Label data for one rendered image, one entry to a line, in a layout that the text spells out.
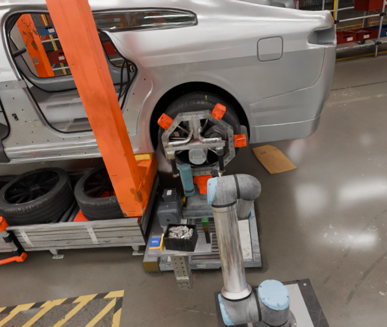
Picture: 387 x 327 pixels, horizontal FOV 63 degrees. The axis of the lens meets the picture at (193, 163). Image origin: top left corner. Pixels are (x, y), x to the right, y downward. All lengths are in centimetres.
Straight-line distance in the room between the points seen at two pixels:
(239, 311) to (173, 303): 93
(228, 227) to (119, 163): 96
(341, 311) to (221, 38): 196
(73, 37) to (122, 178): 92
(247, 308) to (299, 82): 154
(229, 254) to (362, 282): 132
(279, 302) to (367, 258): 127
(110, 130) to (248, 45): 107
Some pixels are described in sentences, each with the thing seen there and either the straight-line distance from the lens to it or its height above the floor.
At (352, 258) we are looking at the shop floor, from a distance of 277.
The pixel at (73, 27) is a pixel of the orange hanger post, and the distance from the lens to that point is 188.
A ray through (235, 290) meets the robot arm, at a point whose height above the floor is 72.
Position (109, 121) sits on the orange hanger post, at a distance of 201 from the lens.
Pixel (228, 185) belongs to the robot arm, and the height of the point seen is 119.
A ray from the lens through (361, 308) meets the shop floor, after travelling 252.
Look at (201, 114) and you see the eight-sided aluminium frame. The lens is 229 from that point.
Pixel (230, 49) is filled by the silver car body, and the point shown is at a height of 150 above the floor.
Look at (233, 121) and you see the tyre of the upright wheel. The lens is 241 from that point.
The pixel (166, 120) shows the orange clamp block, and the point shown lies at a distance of 234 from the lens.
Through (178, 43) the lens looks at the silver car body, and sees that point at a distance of 230.
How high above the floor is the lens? 207
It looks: 33 degrees down
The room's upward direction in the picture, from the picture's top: 10 degrees counter-clockwise
